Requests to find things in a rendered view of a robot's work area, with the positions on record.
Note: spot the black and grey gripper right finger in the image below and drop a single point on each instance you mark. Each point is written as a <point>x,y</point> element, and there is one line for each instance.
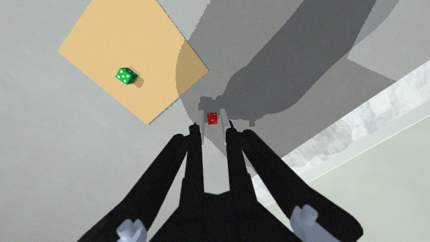
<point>313,217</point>

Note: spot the green die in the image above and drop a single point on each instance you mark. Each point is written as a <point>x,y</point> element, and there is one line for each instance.
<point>126,75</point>

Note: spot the red die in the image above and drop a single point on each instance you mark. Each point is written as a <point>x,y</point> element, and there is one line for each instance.
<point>212,118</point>

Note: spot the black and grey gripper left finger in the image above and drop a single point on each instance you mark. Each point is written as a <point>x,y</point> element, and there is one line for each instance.
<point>131,219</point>

